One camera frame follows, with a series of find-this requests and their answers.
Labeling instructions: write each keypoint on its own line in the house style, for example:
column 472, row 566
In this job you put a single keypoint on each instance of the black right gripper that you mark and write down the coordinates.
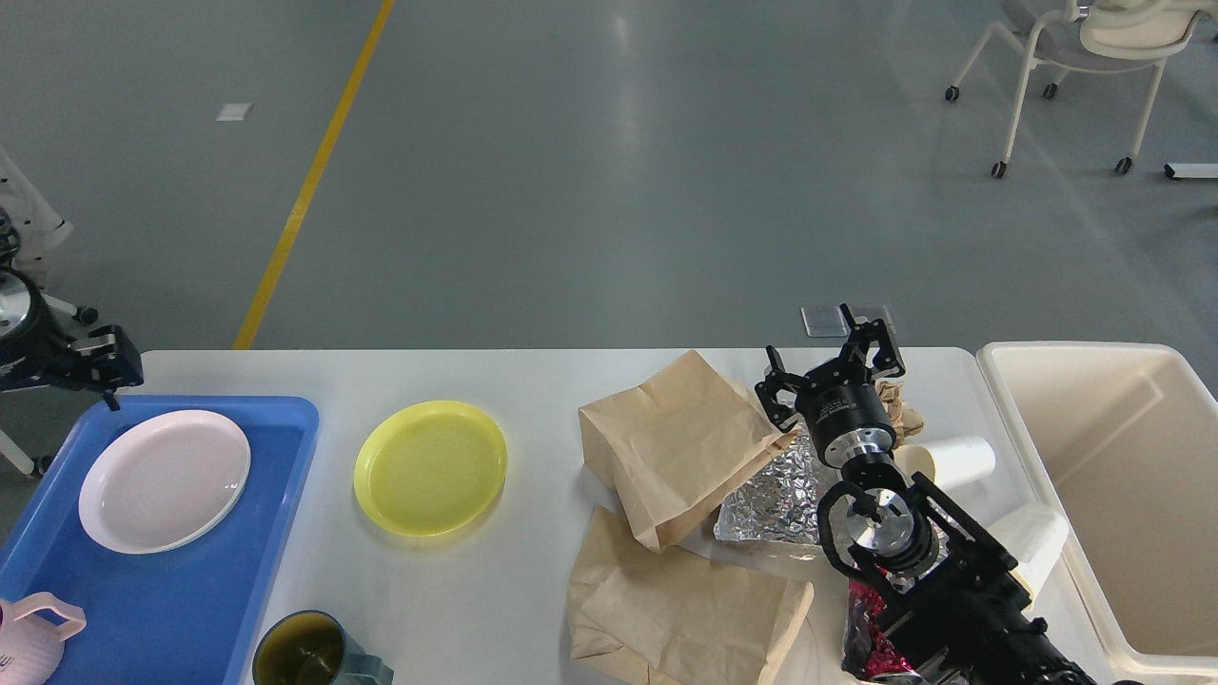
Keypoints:
column 848, row 424

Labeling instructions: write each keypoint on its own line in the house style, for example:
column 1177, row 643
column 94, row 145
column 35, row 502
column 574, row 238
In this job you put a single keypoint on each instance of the white chair leg with caster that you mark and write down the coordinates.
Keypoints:
column 82, row 315

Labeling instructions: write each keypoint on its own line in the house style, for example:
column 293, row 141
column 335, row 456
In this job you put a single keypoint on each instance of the crumpled brown paper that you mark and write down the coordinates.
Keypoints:
column 905, row 420

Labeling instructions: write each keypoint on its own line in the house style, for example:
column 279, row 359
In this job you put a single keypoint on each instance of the white bar on floor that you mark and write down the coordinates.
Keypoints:
column 1191, row 171

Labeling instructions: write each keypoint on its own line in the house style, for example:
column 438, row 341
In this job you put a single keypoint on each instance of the red foil snack wrapper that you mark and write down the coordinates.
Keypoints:
column 868, row 654

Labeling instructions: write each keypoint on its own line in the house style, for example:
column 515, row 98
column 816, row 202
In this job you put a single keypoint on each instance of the beige plastic bin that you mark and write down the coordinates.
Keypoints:
column 1120, row 438

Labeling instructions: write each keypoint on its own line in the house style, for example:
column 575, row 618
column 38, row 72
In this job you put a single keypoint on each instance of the white polka-dot cloth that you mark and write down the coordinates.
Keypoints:
column 31, row 228

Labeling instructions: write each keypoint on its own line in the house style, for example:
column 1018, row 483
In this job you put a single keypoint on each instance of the yellow plastic plate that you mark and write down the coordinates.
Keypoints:
column 430, row 469

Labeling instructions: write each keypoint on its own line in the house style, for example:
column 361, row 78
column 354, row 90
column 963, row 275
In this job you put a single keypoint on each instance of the pink mug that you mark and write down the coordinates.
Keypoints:
column 34, row 631

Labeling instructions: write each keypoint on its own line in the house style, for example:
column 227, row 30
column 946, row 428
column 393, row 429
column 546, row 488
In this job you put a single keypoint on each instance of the upper white paper cup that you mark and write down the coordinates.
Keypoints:
column 949, row 463

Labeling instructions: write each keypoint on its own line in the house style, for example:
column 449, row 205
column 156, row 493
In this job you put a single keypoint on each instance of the lower brown paper bag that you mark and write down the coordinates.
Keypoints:
column 677, row 617

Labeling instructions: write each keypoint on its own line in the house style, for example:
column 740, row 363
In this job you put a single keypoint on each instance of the white paper cup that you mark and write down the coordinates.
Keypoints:
column 949, row 463
column 1035, row 535

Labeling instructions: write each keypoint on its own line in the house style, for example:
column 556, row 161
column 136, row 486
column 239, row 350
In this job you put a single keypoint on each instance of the white rolling chair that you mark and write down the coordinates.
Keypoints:
column 1094, row 37

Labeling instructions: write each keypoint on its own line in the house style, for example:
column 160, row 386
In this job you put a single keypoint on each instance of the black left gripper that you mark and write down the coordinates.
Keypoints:
column 36, row 350

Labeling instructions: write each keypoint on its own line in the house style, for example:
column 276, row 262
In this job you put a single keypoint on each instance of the blue plastic tray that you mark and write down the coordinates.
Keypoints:
column 187, row 616

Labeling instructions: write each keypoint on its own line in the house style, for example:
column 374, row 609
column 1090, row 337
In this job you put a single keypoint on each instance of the crumpled aluminium foil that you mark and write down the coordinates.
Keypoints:
column 777, row 506

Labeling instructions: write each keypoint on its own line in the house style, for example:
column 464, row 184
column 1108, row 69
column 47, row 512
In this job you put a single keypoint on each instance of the metal floor socket plate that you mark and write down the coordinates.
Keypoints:
column 825, row 322

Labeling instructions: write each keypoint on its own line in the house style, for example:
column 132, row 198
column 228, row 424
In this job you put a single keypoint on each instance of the brown paper bag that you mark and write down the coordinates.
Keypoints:
column 677, row 617
column 674, row 447

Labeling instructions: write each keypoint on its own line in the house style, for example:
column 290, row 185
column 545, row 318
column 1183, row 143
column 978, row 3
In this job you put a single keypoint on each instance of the upper brown paper bag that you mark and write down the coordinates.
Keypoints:
column 674, row 447

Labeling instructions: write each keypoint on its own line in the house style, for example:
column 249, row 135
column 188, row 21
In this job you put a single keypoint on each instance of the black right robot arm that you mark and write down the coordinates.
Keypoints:
column 953, row 602

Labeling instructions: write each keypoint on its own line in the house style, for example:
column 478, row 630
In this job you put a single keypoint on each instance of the lower white paper cup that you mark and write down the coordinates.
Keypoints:
column 1035, row 535

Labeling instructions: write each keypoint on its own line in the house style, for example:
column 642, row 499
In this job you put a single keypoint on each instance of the teal green mug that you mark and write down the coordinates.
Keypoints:
column 312, row 647

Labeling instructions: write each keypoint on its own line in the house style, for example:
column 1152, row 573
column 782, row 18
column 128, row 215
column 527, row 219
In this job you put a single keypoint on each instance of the pink plate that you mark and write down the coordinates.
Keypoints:
column 165, row 482

